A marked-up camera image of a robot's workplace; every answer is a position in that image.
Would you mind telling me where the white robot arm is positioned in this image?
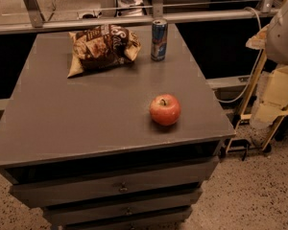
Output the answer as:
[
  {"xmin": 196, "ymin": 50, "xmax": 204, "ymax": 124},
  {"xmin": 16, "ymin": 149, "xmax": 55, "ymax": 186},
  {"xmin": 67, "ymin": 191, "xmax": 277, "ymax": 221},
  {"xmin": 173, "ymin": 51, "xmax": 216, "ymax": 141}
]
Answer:
[{"xmin": 246, "ymin": 0, "xmax": 288, "ymax": 127}]

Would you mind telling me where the top drawer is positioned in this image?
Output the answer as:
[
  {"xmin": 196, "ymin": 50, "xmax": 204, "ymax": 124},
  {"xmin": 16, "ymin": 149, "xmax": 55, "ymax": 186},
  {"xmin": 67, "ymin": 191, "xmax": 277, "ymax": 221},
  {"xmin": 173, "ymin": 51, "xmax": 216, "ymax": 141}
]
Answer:
[{"xmin": 11, "ymin": 156, "xmax": 219, "ymax": 208}]

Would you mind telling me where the brown chips bag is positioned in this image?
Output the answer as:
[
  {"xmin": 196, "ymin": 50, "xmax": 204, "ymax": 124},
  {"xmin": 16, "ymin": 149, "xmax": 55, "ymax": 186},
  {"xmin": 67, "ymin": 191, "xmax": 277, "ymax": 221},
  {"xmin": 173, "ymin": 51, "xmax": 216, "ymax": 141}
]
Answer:
[{"xmin": 68, "ymin": 24, "xmax": 141, "ymax": 78}]

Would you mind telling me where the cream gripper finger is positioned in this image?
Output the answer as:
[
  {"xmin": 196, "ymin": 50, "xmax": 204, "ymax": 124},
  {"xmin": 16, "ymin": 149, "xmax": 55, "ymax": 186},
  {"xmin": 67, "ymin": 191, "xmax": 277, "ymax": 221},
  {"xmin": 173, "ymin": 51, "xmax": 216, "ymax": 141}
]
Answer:
[
  {"xmin": 254, "ymin": 65, "xmax": 288, "ymax": 123},
  {"xmin": 246, "ymin": 26, "xmax": 268, "ymax": 50}
]

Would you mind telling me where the white cable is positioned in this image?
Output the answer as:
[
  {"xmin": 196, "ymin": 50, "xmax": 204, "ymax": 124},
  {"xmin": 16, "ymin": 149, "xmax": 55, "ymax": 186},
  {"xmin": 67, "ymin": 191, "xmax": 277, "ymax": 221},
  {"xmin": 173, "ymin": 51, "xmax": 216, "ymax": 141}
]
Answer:
[{"xmin": 216, "ymin": 6, "xmax": 264, "ymax": 104}]

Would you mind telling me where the yellow ladder frame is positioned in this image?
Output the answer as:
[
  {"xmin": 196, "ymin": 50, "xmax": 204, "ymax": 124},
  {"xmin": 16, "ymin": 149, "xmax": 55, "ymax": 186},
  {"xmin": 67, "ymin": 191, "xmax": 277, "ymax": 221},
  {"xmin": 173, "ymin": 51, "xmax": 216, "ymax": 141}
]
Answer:
[{"xmin": 225, "ymin": 0, "xmax": 288, "ymax": 155}]

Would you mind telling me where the metal railing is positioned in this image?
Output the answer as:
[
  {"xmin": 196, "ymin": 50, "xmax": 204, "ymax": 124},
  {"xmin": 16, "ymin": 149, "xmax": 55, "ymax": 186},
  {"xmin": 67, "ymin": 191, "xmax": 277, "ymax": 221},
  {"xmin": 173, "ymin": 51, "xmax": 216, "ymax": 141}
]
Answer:
[{"xmin": 0, "ymin": 0, "xmax": 284, "ymax": 35}]

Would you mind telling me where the middle drawer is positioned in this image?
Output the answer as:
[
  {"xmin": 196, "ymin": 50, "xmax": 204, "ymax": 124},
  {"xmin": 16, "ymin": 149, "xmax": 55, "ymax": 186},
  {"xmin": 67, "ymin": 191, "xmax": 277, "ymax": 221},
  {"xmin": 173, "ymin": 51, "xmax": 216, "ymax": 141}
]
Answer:
[{"xmin": 44, "ymin": 188, "xmax": 203, "ymax": 225}]

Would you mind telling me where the grey drawer cabinet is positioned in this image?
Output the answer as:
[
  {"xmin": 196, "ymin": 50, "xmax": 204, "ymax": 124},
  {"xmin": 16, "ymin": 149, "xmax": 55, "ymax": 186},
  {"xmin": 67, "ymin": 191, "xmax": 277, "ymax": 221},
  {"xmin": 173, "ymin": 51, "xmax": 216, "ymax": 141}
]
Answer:
[{"xmin": 0, "ymin": 23, "xmax": 237, "ymax": 230}]

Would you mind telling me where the bottom drawer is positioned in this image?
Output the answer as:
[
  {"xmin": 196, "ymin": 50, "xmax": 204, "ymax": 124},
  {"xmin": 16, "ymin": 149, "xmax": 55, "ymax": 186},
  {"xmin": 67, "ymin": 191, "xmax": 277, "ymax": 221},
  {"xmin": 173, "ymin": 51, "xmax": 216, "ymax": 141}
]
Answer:
[{"xmin": 64, "ymin": 206, "xmax": 192, "ymax": 230}]

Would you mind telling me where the red apple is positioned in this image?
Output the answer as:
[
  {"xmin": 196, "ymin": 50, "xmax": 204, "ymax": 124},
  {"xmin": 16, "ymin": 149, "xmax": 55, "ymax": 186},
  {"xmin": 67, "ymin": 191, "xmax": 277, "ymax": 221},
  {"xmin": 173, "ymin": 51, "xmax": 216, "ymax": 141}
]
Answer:
[{"xmin": 149, "ymin": 94, "xmax": 181, "ymax": 127}]

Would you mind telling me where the blue redbull can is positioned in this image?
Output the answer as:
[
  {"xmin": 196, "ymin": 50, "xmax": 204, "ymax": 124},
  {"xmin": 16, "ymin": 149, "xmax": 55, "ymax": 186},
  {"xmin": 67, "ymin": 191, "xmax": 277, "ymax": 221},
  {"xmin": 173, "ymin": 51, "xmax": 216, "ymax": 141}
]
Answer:
[{"xmin": 151, "ymin": 19, "xmax": 168, "ymax": 61}]

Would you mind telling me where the drawer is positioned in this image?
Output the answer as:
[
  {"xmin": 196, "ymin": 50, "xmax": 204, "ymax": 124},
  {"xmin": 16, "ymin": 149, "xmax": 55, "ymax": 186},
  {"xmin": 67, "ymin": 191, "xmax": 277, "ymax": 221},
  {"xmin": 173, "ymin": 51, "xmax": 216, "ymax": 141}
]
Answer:
[
  {"xmin": 64, "ymin": 206, "xmax": 192, "ymax": 230},
  {"xmin": 44, "ymin": 188, "xmax": 203, "ymax": 225},
  {"xmin": 11, "ymin": 156, "xmax": 219, "ymax": 208}
]

